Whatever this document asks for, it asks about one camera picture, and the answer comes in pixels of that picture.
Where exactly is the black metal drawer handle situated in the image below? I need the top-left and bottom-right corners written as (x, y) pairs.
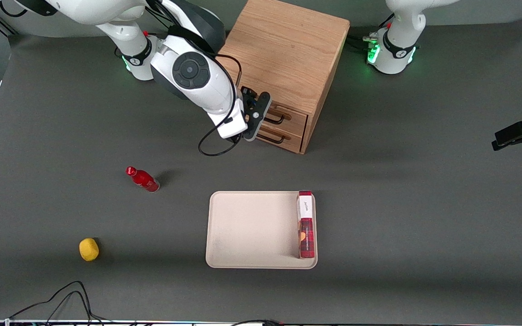
top-left (266, 105), bottom-right (285, 125)
top-left (258, 131), bottom-right (285, 144)

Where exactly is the wooden drawer with handle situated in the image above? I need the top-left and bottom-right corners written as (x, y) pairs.
top-left (261, 101), bottom-right (309, 137)
top-left (256, 123), bottom-right (307, 154)

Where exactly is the wooden drawer cabinet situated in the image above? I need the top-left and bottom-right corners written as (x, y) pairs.
top-left (216, 0), bottom-right (351, 155)

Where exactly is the red plastic bottle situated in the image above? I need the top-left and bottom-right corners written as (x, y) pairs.
top-left (126, 166), bottom-right (160, 193)

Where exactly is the beige plastic tray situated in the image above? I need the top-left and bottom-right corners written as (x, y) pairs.
top-left (205, 191), bottom-right (318, 269)

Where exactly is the red and white carton box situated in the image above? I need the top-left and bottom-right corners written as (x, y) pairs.
top-left (297, 190), bottom-right (316, 259)

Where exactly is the yellow lemon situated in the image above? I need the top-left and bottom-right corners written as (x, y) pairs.
top-left (79, 238), bottom-right (100, 262)

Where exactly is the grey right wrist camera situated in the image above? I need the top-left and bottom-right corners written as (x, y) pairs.
top-left (243, 92), bottom-right (272, 142)

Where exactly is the black base cable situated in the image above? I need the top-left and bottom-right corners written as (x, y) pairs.
top-left (346, 34), bottom-right (379, 52)

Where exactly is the black floor cable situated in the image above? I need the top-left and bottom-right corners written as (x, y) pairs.
top-left (9, 281), bottom-right (107, 326)
top-left (232, 319), bottom-right (285, 326)
top-left (39, 291), bottom-right (96, 326)

